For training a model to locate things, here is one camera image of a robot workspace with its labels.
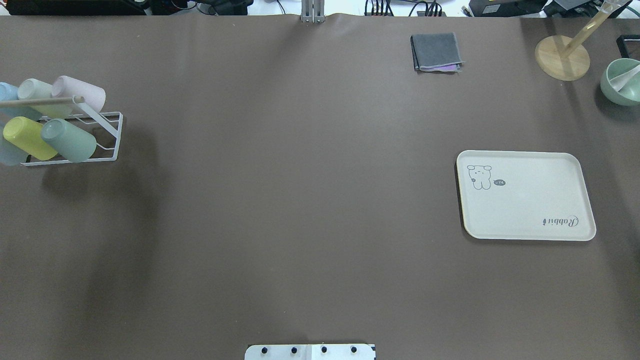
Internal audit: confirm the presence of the green plastic cup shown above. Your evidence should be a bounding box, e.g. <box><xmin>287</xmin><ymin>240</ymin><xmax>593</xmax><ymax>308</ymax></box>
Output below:
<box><xmin>40</xmin><ymin>118</ymin><xmax>98</xmax><ymax>163</ymax></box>

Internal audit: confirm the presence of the cream rabbit print tray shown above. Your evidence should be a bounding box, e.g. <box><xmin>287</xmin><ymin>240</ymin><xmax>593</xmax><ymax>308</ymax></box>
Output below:
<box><xmin>455</xmin><ymin>150</ymin><xmax>597</xmax><ymax>242</ymax></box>

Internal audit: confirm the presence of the pink plastic cup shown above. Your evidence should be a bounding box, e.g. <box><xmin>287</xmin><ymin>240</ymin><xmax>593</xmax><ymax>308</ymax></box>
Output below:
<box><xmin>51</xmin><ymin>75</ymin><xmax>106</xmax><ymax>113</ymax></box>

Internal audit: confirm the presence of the yellow plastic cup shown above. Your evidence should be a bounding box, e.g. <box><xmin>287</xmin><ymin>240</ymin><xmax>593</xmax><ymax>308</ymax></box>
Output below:
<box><xmin>2</xmin><ymin>116</ymin><xmax>58</xmax><ymax>161</ymax></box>

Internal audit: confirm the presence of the cream plastic cup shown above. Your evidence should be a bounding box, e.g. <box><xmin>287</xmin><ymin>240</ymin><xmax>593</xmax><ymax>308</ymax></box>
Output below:
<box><xmin>17</xmin><ymin>78</ymin><xmax>73</xmax><ymax>119</ymax></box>

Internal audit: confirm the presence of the light blue plastic cup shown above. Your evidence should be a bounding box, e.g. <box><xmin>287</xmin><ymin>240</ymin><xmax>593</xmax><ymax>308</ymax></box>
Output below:
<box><xmin>0</xmin><ymin>82</ymin><xmax>42</xmax><ymax>121</ymax></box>

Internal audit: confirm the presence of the folded grey cloth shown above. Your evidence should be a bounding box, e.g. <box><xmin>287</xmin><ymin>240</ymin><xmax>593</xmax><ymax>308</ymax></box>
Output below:
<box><xmin>410</xmin><ymin>32</ymin><xmax>464</xmax><ymax>73</ymax></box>

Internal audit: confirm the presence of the wooden stand with round base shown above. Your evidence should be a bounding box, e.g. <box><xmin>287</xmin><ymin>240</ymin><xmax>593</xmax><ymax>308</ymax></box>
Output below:
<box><xmin>534</xmin><ymin>0</ymin><xmax>629</xmax><ymax>81</ymax></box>

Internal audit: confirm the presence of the green bowl with spoon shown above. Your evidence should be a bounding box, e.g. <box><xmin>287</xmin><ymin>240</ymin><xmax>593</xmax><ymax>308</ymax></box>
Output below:
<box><xmin>599</xmin><ymin>58</ymin><xmax>640</xmax><ymax>107</ymax></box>

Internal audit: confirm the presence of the aluminium frame post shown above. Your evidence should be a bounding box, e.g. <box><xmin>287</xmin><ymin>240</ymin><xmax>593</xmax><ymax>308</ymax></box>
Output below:
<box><xmin>300</xmin><ymin>0</ymin><xmax>326</xmax><ymax>24</ymax></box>

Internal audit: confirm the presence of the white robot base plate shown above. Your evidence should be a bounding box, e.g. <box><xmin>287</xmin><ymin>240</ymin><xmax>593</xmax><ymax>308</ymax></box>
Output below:
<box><xmin>244</xmin><ymin>343</ymin><xmax>377</xmax><ymax>360</ymax></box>

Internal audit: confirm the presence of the white wire cup rack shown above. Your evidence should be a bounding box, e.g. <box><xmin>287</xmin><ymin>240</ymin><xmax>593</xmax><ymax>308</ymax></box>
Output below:
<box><xmin>1</xmin><ymin>96</ymin><xmax>124</xmax><ymax>167</ymax></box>

